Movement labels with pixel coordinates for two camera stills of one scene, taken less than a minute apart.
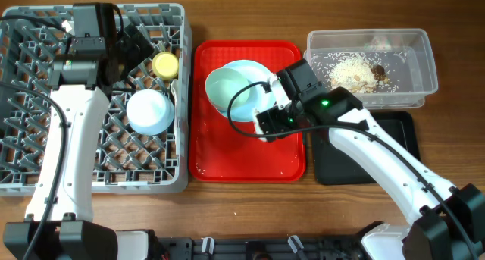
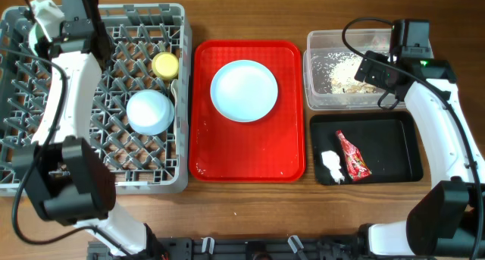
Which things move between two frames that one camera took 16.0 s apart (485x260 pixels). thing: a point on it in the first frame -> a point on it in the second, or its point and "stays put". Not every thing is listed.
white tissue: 257,125 -> 332,161
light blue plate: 259,98 stays put
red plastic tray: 226,150 stays put
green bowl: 223,83 -> 36,32
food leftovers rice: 359,73 stays put
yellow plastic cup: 164,66 stays put
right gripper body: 285,121 -> 376,74
